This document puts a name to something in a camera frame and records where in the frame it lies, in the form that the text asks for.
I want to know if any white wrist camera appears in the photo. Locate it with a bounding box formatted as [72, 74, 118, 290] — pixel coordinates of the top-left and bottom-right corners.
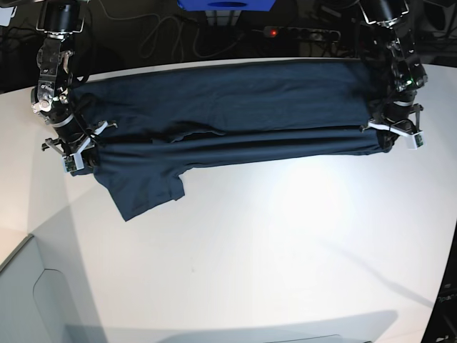
[406, 131, 424, 150]
[62, 154, 84, 173]

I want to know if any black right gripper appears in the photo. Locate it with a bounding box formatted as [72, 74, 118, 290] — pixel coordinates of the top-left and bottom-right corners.
[41, 119, 118, 167]

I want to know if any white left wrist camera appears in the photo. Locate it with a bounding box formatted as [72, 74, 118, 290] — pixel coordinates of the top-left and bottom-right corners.
[406, 131, 424, 150]

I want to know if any blue box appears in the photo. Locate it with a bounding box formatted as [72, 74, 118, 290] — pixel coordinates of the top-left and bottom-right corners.
[177, 0, 276, 11]

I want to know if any grey coiled cable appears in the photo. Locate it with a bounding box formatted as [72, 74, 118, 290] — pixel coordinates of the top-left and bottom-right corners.
[138, 10, 247, 60]

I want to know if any black power strip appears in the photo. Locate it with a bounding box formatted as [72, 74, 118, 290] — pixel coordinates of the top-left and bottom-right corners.
[262, 26, 341, 42]

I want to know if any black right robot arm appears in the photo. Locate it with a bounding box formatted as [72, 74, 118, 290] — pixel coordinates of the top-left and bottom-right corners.
[31, 1, 117, 173]

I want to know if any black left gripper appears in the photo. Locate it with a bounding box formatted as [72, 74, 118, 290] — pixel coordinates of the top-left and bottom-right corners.
[359, 101, 423, 145]

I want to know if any dark blue T-shirt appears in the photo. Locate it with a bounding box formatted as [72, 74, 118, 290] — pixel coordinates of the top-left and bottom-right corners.
[74, 60, 391, 220]

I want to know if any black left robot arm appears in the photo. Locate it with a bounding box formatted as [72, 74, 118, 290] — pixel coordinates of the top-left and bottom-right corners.
[357, 1, 428, 150]

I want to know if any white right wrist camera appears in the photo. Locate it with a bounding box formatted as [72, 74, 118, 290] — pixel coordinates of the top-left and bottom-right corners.
[62, 154, 84, 173]

